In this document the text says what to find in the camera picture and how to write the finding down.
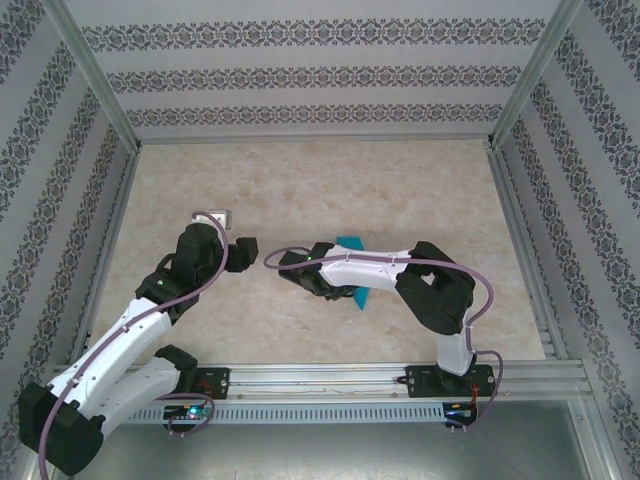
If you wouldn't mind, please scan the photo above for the aluminium corner post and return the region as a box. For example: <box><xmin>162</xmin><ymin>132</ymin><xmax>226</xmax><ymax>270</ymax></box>
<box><xmin>42</xmin><ymin>0</ymin><xmax>145</xmax><ymax>151</ymax></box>
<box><xmin>487</xmin><ymin>0</ymin><xmax>586</xmax><ymax>151</ymax></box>

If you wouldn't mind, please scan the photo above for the teal paper sheet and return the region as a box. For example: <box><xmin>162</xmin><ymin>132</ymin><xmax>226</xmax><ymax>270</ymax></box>
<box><xmin>333</xmin><ymin>234</ymin><xmax>374</xmax><ymax>313</ymax></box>

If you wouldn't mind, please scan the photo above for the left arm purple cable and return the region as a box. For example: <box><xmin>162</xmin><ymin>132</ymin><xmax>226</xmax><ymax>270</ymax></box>
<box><xmin>37</xmin><ymin>212</ymin><xmax>232</xmax><ymax>480</ymax></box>

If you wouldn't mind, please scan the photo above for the grey slotted cable duct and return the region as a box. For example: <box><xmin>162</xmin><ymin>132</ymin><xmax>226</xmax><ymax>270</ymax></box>
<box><xmin>122</xmin><ymin>402</ymin><xmax>447</xmax><ymax>426</ymax></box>

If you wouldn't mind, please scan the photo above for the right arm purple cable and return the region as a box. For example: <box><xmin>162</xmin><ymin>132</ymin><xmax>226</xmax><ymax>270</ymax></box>
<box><xmin>262</xmin><ymin>246</ymin><xmax>503</xmax><ymax>436</ymax></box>

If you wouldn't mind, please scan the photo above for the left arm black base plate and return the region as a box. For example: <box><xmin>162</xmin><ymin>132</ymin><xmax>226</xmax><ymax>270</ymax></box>
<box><xmin>144</xmin><ymin>365</ymin><xmax>233</xmax><ymax>401</ymax></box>

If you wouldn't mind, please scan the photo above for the grey sheet metal panel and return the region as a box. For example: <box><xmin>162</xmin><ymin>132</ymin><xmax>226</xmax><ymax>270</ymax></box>
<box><xmin>47</xmin><ymin>422</ymin><xmax>609</xmax><ymax>480</ymax></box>

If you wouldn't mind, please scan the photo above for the aluminium side rail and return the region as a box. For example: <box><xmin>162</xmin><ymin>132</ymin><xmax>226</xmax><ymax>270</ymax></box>
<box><xmin>485</xmin><ymin>144</ymin><xmax>571</xmax><ymax>361</ymax></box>
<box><xmin>67</xmin><ymin>147</ymin><xmax>144</xmax><ymax>364</ymax></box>

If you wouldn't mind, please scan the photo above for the aluminium frame leg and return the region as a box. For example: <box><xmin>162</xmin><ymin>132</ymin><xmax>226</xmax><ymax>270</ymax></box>
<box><xmin>569</xmin><ymin>397</ymin><xmax>629</xmax><ymax>480</ymax></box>

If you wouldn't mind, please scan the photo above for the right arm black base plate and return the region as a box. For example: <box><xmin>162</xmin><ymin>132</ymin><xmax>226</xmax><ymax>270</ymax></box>
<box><xmin>405</xmin><ymin>363</ymin><xmax>499</xmax><ymax>400</ymax></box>

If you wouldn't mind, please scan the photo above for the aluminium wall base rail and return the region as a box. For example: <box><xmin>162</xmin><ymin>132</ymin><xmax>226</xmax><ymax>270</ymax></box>
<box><xmin>135</xmin><ymin>132</ymin><xmax>496</xmax><ymax>147</ymax></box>

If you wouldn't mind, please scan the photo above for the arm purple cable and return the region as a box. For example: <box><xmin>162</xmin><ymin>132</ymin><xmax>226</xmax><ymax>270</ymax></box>
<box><xmin>37</xmin><ymin>212</ymin><xmax>232</xmax><ymax>480</ymax></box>
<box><xmin>262</xmin><ymin>246</ymin><xmax>503</xmax><ymax>436</ymax></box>

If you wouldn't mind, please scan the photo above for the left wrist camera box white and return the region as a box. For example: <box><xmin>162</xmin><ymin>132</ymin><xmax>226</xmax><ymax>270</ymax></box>
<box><xmin>192</xmin><ymin>207</ymin><xmax>235</xmax><ymax>231</ymax></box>

